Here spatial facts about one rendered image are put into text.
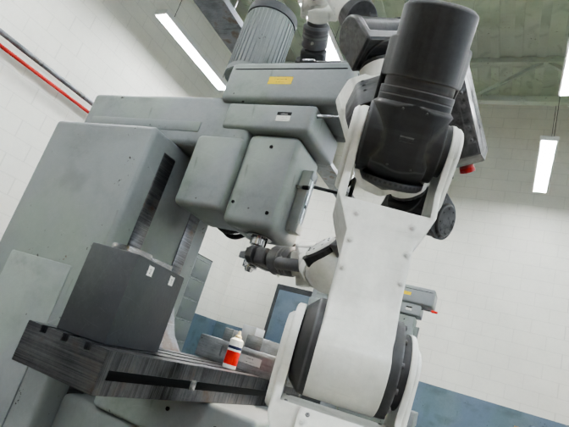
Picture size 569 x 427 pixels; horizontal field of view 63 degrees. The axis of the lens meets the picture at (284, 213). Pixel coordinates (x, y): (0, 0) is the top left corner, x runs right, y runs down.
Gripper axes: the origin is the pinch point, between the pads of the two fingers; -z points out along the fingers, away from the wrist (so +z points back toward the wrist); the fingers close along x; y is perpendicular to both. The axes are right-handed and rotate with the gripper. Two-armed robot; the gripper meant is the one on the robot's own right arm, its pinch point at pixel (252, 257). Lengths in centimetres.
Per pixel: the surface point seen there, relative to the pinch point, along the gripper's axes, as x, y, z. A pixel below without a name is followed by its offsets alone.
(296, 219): -1.9, -14.0, 12.3
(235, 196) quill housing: 11.6, -15.8, -3.0
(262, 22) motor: 16, -86, -17
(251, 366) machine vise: -9.8, 31.2, 3.8
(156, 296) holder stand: 38.0, 21.6, 16.5
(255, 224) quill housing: 7.9, -8.1, 5.8
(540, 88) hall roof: -591, -498, -124
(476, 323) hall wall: -625, -106, -178
